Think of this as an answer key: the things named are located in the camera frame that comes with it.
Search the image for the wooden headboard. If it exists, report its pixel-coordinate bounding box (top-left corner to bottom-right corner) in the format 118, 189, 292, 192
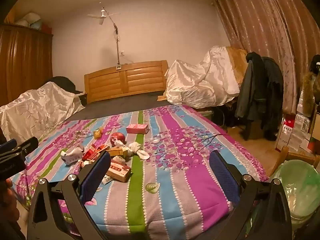
84, 60, 168, 104

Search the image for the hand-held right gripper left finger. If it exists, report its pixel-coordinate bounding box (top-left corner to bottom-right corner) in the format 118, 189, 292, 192
26, 151, 112, 240

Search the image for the wooden stool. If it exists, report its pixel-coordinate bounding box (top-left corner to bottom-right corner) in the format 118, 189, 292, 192
273, 146, 320, 178

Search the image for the red apple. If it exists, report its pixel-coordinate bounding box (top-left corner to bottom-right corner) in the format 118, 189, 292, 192
110, 132, 126, 147

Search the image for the white fan on pole stand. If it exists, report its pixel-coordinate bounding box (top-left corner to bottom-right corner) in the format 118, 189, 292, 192
87, 2, 123, 71

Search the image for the grey mattress sheet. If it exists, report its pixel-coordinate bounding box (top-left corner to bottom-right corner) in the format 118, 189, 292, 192
71, 91, 177, 123

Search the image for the pink box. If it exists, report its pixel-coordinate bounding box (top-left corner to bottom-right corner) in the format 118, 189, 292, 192
126, 123, 151, 134

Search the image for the black jacket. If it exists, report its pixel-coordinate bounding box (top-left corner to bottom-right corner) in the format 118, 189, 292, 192
261, 56, 285, 141

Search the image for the brown box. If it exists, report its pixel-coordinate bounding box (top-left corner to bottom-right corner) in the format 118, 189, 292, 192
106, 161, 132, 183

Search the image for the white satin cloth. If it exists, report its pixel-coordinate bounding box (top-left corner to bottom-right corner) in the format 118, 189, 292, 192
0, 81, 86, 141
164, 45, 241, 107

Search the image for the green bin with plastic bag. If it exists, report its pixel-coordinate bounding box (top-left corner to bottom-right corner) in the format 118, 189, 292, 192
273, 159, 320, 233

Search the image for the dark grey jacket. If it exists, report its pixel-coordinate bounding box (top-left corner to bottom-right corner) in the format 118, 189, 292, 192
234, 52, 266, 141

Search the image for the tan blanket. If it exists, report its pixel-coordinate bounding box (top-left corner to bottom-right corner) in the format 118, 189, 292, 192
227, 47, 250, 85

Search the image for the white printed box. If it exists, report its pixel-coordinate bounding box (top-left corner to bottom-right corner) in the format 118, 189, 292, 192
60, 147, 84, 166

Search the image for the stack of cardboard boxes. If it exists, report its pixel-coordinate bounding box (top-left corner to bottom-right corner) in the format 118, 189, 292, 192
295, 100, 320, 157

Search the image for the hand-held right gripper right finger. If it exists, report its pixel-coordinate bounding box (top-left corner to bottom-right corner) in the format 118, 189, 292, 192
209, 151, 293, 240

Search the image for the striped floral bedsheet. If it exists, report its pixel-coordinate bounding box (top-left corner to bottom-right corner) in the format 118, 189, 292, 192
11, 104, 269, 236

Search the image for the orange and white paper packet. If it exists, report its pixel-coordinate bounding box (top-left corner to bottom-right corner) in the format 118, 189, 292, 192
82, 144, 108, 161

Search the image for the wooden wardrobe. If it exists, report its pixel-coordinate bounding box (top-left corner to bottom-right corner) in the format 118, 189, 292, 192
0, 23, 54, 108

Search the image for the pink patterned curtain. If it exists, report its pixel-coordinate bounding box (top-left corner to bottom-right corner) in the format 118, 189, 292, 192
212, 0, 318, 117

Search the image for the white bag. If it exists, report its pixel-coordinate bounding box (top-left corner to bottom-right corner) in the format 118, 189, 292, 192
14, 12, 42, 28

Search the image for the dark cloth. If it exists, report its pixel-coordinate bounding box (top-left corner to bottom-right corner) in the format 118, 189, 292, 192
46, 76, 83, 93

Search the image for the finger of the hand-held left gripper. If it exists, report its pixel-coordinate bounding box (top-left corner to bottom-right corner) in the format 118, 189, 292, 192
10, 137, 39, 157
0, 140, 17, 153

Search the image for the fur-trimmed coat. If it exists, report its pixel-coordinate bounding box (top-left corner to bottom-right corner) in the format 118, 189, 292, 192
298, 54, 320, 117

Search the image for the person's left hand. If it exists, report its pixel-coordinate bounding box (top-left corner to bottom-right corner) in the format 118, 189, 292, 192
0, 179, 20, 218

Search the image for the red and white carton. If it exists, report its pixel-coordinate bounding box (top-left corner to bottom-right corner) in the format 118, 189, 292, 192
275, 114, 297, 153

